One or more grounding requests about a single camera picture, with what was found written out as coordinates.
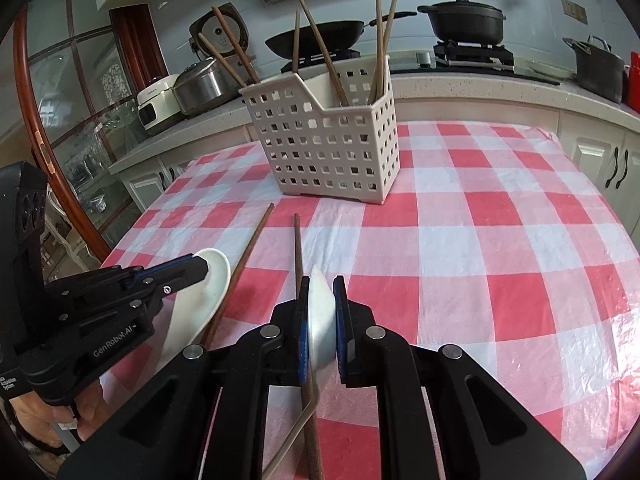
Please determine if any open steel rice cooker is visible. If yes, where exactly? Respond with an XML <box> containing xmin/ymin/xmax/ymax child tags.
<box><xmin>172</xmin><ymin>2</ymin><xmax>253</xmax><ymax>116</ymax></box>

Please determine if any black glass gas cooktop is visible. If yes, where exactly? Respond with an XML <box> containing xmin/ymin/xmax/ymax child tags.
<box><xmin>280</xmin><ymin>45</ymin><xmax>563</xmax><ymax>86</ymax></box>

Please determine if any black wok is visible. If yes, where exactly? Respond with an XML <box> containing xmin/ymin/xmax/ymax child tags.
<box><xmin>264</xmin><ymin>10</ymin><xmax>418</xmax><ymax>57</ymax></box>

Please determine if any red bottle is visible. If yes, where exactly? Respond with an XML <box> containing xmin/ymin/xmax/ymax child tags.
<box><xmin>627</xmin><ymin>51</ymin><xmax>640</xmax><ymax>111</ymax></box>

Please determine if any black pot lid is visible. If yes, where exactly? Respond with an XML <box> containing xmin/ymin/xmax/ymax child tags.
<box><xmin>417</xmin><ymin>0</ymin><xmax>507</xmax><ymax>17</ymax></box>

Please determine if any wall switch plate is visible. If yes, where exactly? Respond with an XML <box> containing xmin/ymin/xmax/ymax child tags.
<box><xmin>560</xmin><ymin>0</ymin><xmax>588</xmax><ymax>23</ymax></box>

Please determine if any white kitchen appliance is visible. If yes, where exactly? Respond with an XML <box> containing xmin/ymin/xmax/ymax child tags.
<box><xmin>136</xmin><ymin>75</ymin><xmax>187</xmax><ymax>136</ymax></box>

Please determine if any red wooden glass door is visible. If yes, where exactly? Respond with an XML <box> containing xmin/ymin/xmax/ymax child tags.
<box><xmin>10</xmin><ymin>2</ymin><xmax>168</xmax><ymax>271</ymax></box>

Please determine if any black cooking pot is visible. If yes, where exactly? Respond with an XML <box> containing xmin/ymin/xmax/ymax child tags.
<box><xmin>425</xmin><ymin>7</ymin><xmax>506</xmax><ymax>45</ymax></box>

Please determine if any black burner grate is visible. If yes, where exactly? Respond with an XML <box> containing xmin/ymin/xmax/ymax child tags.
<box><xmin>280</xmin><ymin>49</ymin><xmax>362</xmax><ymax>73</ymax></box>
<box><xmin>432</xmin><ymin>40</ymin><xmax>515</xmax><ymax>72</ymax></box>

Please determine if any person's left hand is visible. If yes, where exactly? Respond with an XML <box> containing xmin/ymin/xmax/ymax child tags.
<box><xmin>5</xmin><ymin>375</ymin><xmax>108</xmax><ymax>458</ymax></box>

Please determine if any brown wooden chopstick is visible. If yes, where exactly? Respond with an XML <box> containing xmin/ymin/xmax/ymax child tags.
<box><xmin>374</xmin><ymin>0</ymin><xmax>387</xmax><ymax>103</ymax></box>
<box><xmin>298</xmin><ymin>0</ymin><xmax>350</xmax><ymax>107</ymax></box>
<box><xmin>197</xmin><ymin>33</ymin><xmax>249</xmax><ymax>89</ymax></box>
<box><xmin>291</xmin><ymin>8</ymin><xmax>301</xmax><ymax>76</ymax></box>
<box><xmin>200</xmin><ymin>202</ymin><xmax>276</xmax><ymax>351</ymax></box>
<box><xmin>293</xmin><ymin>213</ymin><xmax>325</xmax><ymax>480</ymax></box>
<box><xmin>211</xmin><ymin>5</ymin><xmax>261</xmax><ymax>86</ymax></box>
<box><xmin>369</xmin><ymin>0</ymin><xmax>399</xmax><ymax>104</ymax></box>

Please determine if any white perforated plastic basket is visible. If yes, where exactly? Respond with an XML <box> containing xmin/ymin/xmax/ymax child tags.
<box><xmin>239</xmin><ymin>71</ymin><xmax>401</xmax><ymax>206</ymax></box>

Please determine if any white base cabinet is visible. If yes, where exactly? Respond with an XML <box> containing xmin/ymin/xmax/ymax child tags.
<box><xmin>107</xmin><ymin>152</ymin><xmax>201</xmax><ymax>211</ymax></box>
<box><xmin>555</xmin><ymin>110</ymin><xmax>640</xmax><ymax>211</ymax></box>

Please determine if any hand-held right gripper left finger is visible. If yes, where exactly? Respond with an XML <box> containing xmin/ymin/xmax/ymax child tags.
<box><xmin>57</xmin><ymin>285</ymin><xmax>313</xmax><ymax>480</ymax></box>

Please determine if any grey stock pot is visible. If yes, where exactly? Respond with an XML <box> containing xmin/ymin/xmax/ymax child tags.
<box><xmin>562</xmin><ymin>35</ymin><xmax>628</xmax><ymax>106</ymax></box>

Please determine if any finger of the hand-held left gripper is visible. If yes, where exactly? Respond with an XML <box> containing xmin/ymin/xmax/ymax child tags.
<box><xmin>45</xmin><ymin>254</ymin><xmax>211</xmax><ymax>321</ymax></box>

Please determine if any white ceramic spoon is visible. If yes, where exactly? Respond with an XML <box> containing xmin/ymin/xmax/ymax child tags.
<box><xmin>97</xmin><ymin>249</ymin><xmax>232</xmax><ymax>396</ymax></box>
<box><xmin>260</xmin><ymin>264</ymin><xmax>337</xmax><ymax>480</ymax></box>

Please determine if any red white checkered tablecloth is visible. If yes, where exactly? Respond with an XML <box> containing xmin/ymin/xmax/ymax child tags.
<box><xmin>100</xmin><ymin>121</ymin><xmax>640</xmax><ymax>480</ymax></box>

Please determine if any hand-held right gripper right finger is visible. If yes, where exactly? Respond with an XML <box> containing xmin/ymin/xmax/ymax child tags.
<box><xmin>332</xmin><ymin>275</ymin><xmax>586</xmax><ymax>480</ymax></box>

